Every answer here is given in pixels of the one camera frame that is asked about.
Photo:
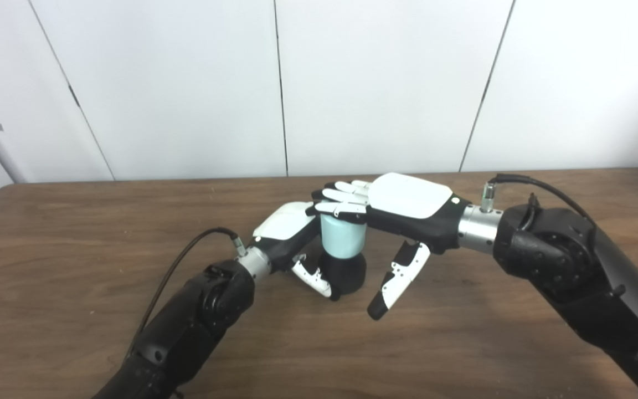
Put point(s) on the black flared nozzle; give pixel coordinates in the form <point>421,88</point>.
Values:
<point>346,274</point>

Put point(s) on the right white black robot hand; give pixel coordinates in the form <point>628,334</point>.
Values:
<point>407,205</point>

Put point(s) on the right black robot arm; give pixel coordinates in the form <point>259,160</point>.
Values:
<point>574,266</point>

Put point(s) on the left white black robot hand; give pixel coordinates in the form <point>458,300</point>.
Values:
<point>286,227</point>

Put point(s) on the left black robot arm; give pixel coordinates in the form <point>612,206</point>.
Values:
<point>197,321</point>

